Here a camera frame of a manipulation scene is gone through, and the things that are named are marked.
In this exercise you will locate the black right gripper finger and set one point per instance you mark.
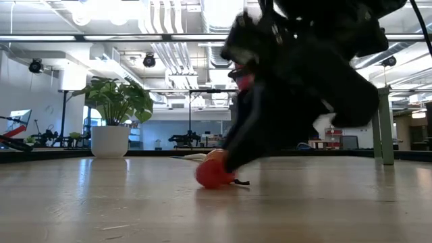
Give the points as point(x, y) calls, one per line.
point(246, 135)
point(290, 128)

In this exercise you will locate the orange apricot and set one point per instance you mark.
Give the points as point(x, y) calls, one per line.
point(216, 154)

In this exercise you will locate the red colander with grey rim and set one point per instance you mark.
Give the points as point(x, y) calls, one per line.
point(243, 79)

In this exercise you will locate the red raspberry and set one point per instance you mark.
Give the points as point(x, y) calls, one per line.
point(211, 173)

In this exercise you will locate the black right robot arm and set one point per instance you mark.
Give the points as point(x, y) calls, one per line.
point(371, 20)

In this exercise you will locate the black background robot arm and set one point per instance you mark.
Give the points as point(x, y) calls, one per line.
point(185, 138)

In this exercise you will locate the green perforated metal shelf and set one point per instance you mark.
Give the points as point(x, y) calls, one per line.
point(384, 128)

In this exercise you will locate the black ceiling spotlight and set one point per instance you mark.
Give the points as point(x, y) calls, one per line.
point(389, 61)
point(149, 60)
point(36, 65)

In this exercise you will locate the green plant in white pot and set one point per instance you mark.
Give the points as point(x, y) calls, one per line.
point(111, 141)

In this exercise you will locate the black beam with light strips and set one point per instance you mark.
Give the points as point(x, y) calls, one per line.
point(118, 37)

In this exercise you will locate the silver ventilation duct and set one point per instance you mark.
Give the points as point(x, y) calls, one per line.
point(216, 17)

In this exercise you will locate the black aluminium table frame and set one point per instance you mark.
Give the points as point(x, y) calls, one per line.
point(50, 155)

